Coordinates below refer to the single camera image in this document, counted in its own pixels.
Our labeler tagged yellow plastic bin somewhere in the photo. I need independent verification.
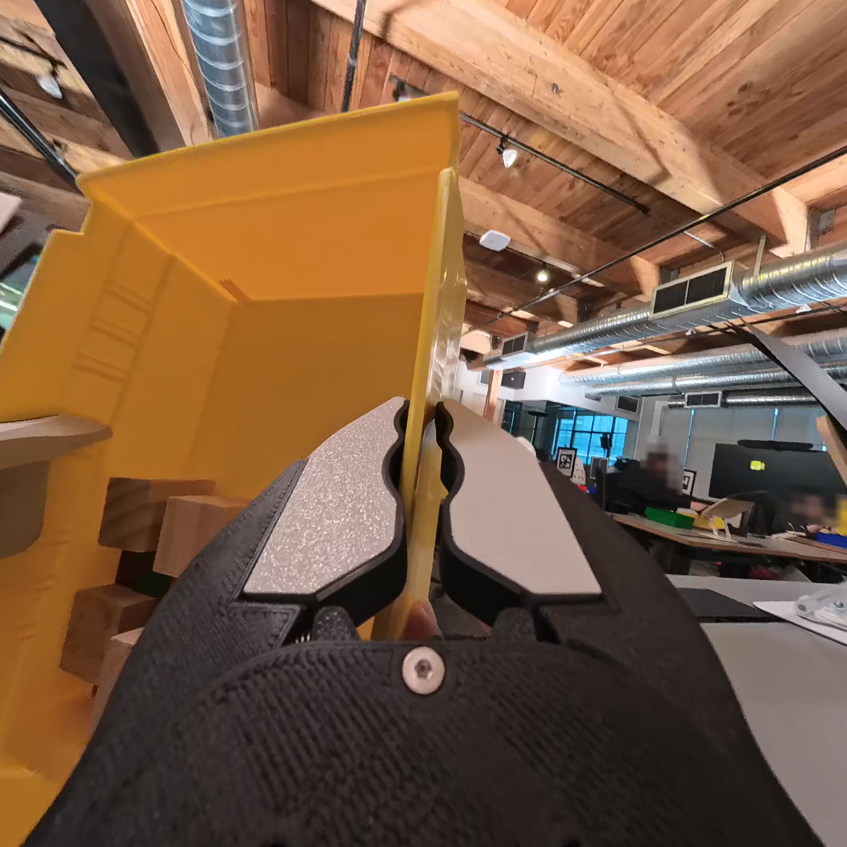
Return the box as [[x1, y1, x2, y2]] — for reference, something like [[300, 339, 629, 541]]
[[0, 91, 468, 847]]

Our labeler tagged black mat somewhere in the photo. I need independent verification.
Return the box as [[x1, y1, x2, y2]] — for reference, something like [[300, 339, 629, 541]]
[[675, 585, 776, 623]]

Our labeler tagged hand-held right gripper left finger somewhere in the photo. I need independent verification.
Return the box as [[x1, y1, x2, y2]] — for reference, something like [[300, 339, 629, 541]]
[[242, 396, 411, 624]]

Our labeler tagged black lighting track rail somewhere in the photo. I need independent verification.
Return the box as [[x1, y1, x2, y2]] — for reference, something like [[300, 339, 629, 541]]
[[460, 112, 651, 216]]

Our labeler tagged black computer monitor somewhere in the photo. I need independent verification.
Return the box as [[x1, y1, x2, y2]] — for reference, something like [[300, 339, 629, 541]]
[[708, 442, 847, 505]]

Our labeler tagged pile of plain wooden cubes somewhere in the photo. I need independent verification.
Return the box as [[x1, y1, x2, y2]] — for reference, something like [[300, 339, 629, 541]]
[[61, 476, 252, 705]]

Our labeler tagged air vent grille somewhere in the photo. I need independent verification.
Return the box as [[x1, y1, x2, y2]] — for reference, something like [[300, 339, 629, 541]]
[[650, 260, 734, 317]]

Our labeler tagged clear bag with white paper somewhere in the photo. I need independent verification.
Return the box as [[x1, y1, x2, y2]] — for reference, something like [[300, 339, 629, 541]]
[[753, 591, 847, 646]]

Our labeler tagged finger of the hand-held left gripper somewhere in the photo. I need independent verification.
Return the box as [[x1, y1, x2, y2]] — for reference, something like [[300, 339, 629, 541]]
[[0, 416, 113, 558]]

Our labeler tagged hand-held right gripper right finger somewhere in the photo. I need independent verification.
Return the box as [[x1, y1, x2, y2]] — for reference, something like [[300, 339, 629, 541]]
[[435, 399, 604, 627]]

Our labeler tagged silver spiral air duct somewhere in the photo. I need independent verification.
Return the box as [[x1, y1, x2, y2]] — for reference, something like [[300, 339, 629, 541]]
[[559, 343, 847, 401], [482, 250, 847, 371], [180, 0, 260, 139]]

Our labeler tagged wooden display board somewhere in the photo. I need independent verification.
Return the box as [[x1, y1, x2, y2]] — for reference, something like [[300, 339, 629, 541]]
[[817, 416, 847, 485]]

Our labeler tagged wooden stand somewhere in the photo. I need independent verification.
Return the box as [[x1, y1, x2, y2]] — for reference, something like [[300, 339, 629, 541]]
[[701, 498, 755, 538]]

